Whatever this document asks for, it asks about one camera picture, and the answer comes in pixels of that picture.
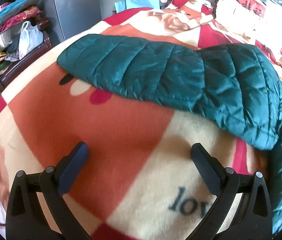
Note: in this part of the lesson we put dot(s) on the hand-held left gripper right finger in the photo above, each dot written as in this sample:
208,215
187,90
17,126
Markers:
209,173

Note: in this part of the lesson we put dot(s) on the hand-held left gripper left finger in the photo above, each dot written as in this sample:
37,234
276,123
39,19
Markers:
71,170

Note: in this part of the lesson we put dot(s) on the green quilted jacket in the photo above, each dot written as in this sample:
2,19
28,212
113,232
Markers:
156,75

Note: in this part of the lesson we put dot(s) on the printed fleece blanket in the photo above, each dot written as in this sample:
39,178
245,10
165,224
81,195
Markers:
106,130

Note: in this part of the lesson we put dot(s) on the dark wooden cabinet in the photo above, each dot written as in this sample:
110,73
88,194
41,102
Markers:
18,71

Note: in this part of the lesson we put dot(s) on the white plastic bag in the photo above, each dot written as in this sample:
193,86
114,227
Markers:
30,38

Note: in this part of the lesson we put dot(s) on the cream fringed blanket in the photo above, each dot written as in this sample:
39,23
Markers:
238,17

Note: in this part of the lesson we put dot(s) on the grey refrigerator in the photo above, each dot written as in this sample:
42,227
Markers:
78,10

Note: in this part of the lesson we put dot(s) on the red patterned cushion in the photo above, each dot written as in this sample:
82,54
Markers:
28,12

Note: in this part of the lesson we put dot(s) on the red and white plush toy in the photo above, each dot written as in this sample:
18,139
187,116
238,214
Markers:
181,1

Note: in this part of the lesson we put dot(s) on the light blue cloth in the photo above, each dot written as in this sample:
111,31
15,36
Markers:
136,3

